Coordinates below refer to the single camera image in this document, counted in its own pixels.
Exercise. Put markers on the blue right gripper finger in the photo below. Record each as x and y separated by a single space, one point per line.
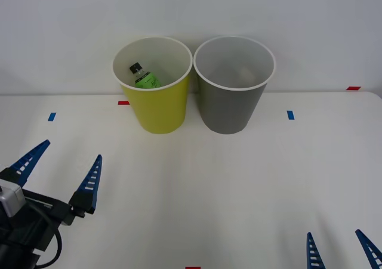
312 255
371 251

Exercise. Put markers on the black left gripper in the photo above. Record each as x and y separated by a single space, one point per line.
35 218

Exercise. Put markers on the green plastic bottle black cap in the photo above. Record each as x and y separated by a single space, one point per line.
146 79

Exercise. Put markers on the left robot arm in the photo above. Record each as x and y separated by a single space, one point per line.
12 257

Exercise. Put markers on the yellow-green plastic bin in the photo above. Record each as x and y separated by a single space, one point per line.
162 111

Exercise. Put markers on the grey plastic bin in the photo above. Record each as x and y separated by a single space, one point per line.
228 111

